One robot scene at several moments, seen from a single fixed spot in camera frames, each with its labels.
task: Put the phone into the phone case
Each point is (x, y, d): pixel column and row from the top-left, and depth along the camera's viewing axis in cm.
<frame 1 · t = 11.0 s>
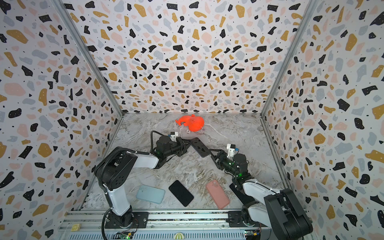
left hand: (194, 139, 86), fingers closed
right hand: (207, 151, 80), fingers open
red plush whale toy: (195, 123, 108), point 8 cm above the table
light blue phone case: (150, 194, 85), on the table
black smartphone centre: (182, 194, 83), on the table
pink phone case: (218, 194, 86), on the table

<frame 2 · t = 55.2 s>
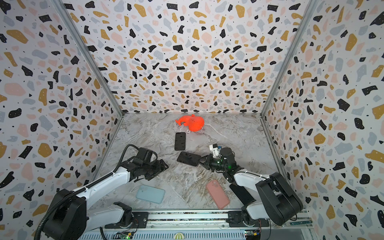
left hand: (164, 167, 84), fingers open
right hand: (193, 159, 80), fingers closed
black smartphone centre: (189, 160, 89), point 8 cm above the table
the other named things where they were.

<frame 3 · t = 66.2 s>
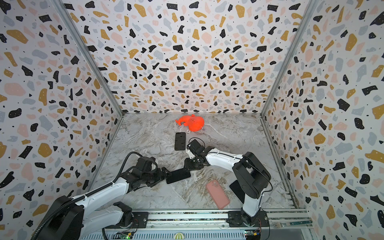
left hand: (167, 175, 84), fingers open
right hand: (182, 166, 86), fingers open
black smartphone centre: (178, 175, 91), on the table
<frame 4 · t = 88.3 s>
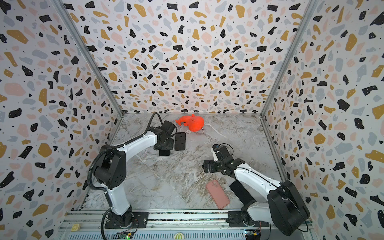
left hand: (167, 144, 93), fingers open
right hand: (206, 162, 86), fingers open
